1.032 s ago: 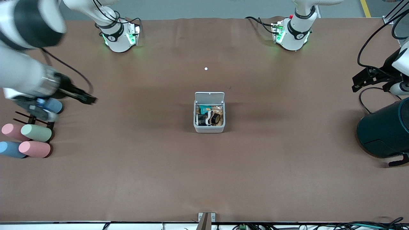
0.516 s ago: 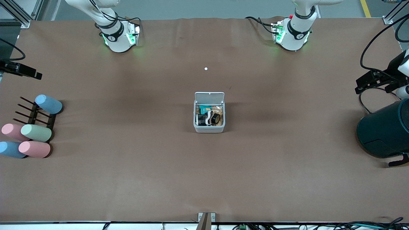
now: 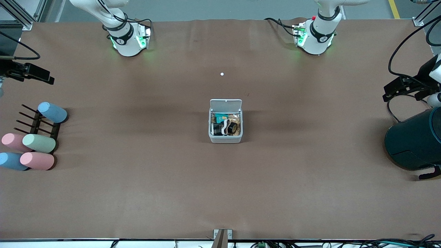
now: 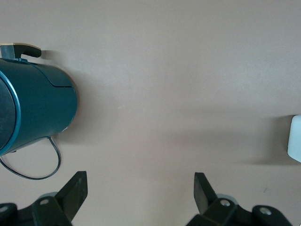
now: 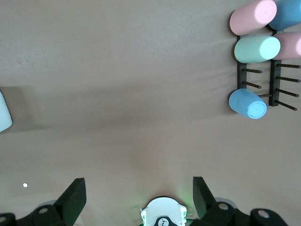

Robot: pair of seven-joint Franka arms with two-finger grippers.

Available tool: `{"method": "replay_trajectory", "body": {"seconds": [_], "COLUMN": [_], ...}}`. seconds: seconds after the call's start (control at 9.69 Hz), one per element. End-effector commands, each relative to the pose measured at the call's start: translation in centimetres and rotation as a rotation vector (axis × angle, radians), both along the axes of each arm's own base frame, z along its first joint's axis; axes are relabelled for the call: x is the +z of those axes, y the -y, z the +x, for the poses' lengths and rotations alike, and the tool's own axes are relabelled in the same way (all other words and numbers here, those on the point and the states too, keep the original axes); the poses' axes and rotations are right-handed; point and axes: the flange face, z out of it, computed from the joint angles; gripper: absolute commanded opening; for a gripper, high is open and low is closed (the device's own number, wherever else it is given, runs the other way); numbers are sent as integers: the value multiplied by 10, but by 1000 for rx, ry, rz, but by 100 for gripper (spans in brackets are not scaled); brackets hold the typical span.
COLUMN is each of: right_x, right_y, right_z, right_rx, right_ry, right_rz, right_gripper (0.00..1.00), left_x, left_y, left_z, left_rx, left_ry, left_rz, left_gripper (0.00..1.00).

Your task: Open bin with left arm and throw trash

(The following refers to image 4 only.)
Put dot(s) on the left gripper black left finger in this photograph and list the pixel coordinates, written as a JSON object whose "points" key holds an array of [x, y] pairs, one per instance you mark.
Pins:
{"points": [[70, 195]]}

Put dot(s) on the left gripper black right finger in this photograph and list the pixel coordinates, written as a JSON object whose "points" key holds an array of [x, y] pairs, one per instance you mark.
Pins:
{"points": [[221, 212]]}

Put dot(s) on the small white lidded bin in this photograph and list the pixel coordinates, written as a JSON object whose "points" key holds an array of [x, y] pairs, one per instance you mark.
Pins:
{"points": [[295, 136]]}

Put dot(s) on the teal round pedal bin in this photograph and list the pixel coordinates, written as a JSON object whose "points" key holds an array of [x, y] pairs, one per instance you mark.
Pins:
{"points": [[42, 99]]}

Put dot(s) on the black bin foot pedal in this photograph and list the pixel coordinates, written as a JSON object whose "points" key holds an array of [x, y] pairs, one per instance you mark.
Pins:
{"points": [[30, 50]]}

